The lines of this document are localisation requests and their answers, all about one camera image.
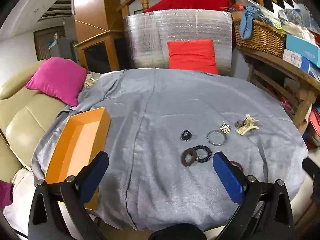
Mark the black scrunchie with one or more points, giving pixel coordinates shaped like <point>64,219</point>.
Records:
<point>207,149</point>

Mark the silver bangle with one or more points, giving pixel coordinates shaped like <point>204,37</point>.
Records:
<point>209,138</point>

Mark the red cushion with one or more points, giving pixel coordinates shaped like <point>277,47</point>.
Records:
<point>192,56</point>

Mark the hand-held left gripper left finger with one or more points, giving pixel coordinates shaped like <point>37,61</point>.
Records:
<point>96,177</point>

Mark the white patterned box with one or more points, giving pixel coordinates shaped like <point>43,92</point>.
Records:
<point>295,58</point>

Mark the wooden cabinet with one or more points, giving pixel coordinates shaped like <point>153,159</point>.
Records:
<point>92,17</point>

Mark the cream hair claw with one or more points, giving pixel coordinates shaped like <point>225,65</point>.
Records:
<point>246,128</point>

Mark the wicker basket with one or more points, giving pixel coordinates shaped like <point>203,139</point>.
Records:
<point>262,38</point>

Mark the grey blanket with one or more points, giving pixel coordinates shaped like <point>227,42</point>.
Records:
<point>162,105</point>

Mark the beige leather sofa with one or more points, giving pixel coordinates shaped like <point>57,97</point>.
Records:
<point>22,120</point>

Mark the blue cardboard box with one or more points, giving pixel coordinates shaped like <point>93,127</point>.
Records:
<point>302,47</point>

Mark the silver foil insulation mat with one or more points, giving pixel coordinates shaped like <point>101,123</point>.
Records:
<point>147,37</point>

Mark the magenta cloth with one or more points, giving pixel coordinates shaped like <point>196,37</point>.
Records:
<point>5,193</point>

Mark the blue cloth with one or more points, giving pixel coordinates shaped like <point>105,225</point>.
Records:
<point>247,20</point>

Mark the orange cardboard box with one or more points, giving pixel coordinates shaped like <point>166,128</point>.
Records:
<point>75,150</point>

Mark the white air conditioner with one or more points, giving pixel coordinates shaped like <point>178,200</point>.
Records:
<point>58,6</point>

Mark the grey storage box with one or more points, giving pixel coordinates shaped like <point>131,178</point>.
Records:
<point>62,47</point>

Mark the small olive hair clip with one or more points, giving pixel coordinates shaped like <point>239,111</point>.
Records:
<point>238,124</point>

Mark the red bag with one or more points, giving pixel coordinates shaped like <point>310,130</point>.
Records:
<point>313,130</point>

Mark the black white checkered board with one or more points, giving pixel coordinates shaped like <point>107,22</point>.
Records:
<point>280,3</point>

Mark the pink cushion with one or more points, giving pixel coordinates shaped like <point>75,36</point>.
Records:
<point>55,80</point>

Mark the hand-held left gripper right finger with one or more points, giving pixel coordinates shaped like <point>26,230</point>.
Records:
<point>228,177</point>

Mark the wooden shelf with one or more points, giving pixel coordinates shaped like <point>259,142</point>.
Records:
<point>287,67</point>

